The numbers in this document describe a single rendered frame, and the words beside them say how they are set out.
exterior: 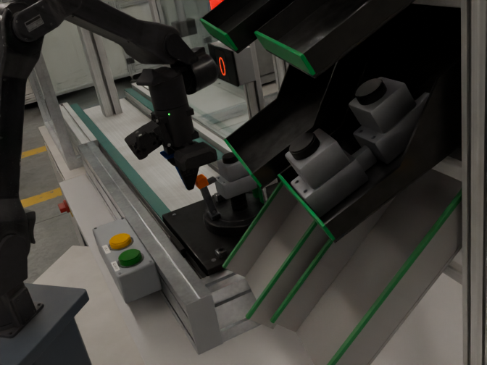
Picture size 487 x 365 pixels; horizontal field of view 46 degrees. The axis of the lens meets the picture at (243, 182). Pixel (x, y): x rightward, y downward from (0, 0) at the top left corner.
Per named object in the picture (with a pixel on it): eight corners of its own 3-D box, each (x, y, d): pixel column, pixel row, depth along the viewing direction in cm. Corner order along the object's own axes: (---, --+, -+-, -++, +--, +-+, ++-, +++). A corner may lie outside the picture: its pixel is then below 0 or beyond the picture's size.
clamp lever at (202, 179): (210, 216, 102) (196, 181, 98) (206, 212, 104) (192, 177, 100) (227, 207, 103) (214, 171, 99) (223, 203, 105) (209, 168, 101)
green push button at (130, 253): (124, 273, 99) (121, 263, 98) (118, 263, 102) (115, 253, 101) (146, 264, 100) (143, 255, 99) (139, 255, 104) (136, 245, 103)
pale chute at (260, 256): (273, 330, 74) (246, 319, 72) (246, 277, 86) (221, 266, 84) (403, 151, 69) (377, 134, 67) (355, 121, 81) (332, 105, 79)
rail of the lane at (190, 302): (198, 355, 91) (183, 300, 86) (87, 177, 166) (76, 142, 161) (229, 340, 93) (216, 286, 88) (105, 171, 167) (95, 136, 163)
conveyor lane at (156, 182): (221, 322, 97) (209, 274, 93) (107, 169, 168) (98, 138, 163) (359, 260, 106) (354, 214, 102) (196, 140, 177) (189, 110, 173)
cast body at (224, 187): (226, 200, 101) (218, 164, 98) (216, 192, 105) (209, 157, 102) (267, 184, 104) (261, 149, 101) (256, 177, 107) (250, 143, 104)
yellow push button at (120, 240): (114, 256, 105) (111, 246, 104) (109, 246, 108) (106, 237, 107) (135, 248, 106) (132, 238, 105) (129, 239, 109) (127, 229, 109)
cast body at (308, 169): (319, 219, 57) (282, 170, 54) (303, 201, 61) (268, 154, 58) (386, 167, 57) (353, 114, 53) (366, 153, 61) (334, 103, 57)
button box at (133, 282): (125, 305, 99) (116, 276, 97) (99, 253, 117) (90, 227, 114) (163, 289, 102) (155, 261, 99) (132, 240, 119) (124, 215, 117)
